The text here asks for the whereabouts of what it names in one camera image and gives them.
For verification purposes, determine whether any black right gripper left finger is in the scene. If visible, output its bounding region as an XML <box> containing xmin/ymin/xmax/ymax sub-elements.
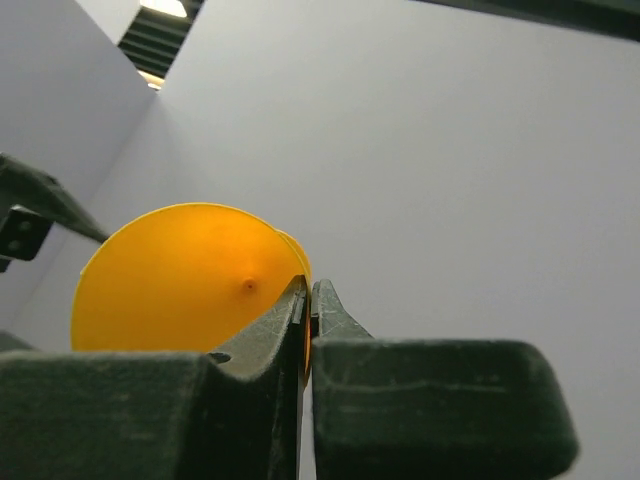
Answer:
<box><xmin>1</xmin><ymin>276</ymin><xmax>308</xmax><ymax>479</ymax></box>

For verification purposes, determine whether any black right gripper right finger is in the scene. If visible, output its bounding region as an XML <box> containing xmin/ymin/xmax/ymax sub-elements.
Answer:
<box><xmin>311</xmin><ymin>279</ymin><xmax>580</xmax><ymax>479</ymax></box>

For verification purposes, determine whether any orange wine glass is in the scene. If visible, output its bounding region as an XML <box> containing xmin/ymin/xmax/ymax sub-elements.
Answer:
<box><xmin>70</xmin><ymin>202</ymin><xmax>312</xmax><ymax>353</ymax></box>

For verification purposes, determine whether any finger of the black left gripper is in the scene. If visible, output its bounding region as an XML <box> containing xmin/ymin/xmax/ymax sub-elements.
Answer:
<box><xmin>1</xmin><ymin>153</ymin><xmax>109</xmax><ymax>243</ymax></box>

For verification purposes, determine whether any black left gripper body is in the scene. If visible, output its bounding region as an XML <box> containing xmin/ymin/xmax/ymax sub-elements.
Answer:
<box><xmin>1</xmin><ymin>205</ymin><xmax>50</xmax><ymax>273</ymax></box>

